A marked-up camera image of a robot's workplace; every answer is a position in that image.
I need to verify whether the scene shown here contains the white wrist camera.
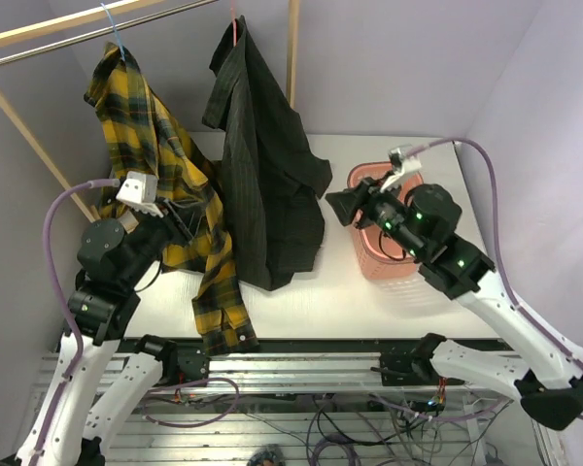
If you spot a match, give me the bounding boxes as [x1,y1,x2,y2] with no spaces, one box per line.
[116,171,163,217]
[380,145,422,192]

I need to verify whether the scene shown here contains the yellow plaid shirt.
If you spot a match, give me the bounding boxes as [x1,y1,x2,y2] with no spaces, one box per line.
[84,43,258,355]

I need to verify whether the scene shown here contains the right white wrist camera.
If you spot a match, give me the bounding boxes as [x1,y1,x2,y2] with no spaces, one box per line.
[380,145,422,192]

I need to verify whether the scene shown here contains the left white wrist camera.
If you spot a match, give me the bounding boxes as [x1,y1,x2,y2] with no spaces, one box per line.
[116,171,163,217]

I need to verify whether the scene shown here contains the metal hanging rod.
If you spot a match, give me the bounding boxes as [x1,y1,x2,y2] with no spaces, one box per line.
[0,1,213,67]

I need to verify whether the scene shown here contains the wooden clothes rack frame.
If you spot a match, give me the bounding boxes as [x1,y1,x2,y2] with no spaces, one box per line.
[0,1,289,223]

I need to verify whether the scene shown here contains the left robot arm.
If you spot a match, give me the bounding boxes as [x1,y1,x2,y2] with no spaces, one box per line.
[1,199,203,465]

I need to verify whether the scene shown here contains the blue wire hanger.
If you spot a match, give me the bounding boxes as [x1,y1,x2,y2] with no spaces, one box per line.
[100,2,126,63]

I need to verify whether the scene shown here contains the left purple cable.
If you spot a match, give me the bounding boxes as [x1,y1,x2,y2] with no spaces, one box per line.
[28,178,121,457]

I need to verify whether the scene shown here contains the pink plastic laundry basket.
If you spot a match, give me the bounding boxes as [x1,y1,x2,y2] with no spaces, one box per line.
[347,162,417,281]

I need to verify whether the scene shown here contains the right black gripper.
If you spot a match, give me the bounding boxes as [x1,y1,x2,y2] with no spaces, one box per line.
[326,170,426,259]

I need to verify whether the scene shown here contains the pink wire hanger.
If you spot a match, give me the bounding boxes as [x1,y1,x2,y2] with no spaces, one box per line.
[229,0,239,47]

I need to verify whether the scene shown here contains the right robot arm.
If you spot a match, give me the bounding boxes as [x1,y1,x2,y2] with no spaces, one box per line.
[326,178,583,431]

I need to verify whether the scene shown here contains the loose cables under table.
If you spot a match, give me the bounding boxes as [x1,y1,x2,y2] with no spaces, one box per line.
[140,376,511,466]

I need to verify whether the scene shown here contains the aluminium rail base frame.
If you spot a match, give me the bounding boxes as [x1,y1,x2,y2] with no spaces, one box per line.
[33,339,560,466]

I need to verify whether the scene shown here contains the dark pinstriped shirt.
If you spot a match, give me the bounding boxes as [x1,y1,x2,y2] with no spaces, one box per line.
[202,17,332,291]

